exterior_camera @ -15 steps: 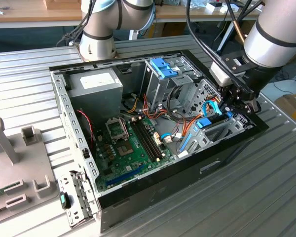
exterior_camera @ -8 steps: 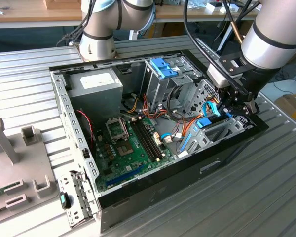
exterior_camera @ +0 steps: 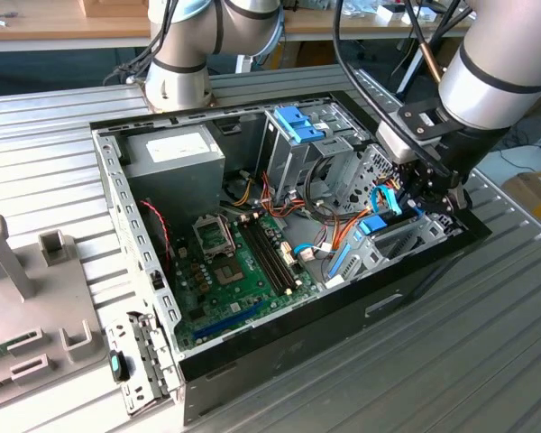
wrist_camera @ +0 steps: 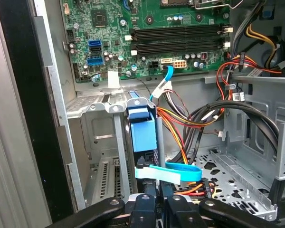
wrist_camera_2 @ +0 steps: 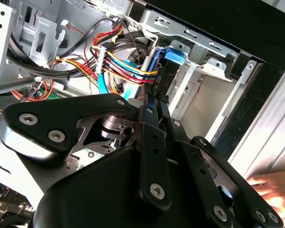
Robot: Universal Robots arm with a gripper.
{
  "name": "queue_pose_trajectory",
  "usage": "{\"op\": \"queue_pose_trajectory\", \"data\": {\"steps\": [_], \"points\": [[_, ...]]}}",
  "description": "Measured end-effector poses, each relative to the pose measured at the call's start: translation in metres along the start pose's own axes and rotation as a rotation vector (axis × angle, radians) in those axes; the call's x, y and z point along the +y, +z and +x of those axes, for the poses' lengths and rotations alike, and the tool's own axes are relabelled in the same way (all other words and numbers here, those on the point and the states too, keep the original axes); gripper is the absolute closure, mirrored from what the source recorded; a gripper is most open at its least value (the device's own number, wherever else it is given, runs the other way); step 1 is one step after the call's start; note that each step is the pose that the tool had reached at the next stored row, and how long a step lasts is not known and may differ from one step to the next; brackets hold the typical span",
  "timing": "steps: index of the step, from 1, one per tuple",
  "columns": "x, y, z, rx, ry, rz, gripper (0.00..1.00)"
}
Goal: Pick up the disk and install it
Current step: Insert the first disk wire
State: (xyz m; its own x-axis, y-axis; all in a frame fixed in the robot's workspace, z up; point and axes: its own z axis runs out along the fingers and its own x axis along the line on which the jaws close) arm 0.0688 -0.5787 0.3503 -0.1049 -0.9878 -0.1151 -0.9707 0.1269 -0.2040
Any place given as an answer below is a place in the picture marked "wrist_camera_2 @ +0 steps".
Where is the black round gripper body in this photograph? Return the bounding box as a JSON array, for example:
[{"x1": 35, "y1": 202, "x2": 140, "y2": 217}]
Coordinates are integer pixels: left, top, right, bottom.
[{"x1": 32, "y1": 145, "x2": 216, "y2": 228}]

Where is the hard disk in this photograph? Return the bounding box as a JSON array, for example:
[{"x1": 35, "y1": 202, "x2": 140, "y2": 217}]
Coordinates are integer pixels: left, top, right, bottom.
[{"x1": 146, "y1": 46, "x2": 187, "y2": 72}]

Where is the coloured power wire black connector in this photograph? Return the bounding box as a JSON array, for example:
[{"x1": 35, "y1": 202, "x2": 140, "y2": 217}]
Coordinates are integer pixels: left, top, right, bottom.
[{"x1": 90, "y1": 22, "x2": 171, "y2": 102}]

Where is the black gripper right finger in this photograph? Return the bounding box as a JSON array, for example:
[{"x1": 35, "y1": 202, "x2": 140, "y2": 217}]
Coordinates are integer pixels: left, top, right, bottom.
[{"x1": 159, "y1": 95, "x2": 285, "y2": 228}]

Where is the person's hand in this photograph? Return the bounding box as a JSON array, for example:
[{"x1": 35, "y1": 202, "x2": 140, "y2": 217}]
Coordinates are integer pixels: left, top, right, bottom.
[{"x1": 246, "y1": 170, "x2": 285, "y2": 219}]

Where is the blue data wire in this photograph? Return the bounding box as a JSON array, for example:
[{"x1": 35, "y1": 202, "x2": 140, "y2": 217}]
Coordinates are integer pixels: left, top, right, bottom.
[{"x1": 97, "y1": 59, "x2": 157, "y2": 100}]

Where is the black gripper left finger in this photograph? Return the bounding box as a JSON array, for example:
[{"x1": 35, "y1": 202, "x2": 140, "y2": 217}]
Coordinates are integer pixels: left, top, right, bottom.
[{"x1": 0, "y1": 90, "x2": 173, "y2": 211}]

